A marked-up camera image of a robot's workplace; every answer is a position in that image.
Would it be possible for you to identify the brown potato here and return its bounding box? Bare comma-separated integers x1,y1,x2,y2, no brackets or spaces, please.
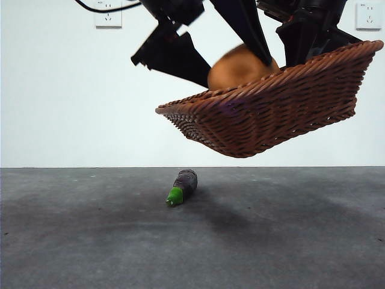
207,43,280,91

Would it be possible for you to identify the brown wicker basket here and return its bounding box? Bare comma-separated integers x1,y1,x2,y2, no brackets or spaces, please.
155,40,385,158

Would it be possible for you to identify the purple eggplant with green stem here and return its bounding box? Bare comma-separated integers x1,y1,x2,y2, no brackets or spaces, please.
165,169,199,208

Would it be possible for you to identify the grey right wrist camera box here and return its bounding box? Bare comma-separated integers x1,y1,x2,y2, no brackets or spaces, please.
257,0,294,22

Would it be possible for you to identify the white wall socket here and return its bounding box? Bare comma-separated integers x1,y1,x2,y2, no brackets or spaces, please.
356,2,383,31
95,0,123,30

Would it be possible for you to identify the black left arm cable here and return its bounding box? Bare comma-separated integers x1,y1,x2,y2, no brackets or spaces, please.
74,0,142,14

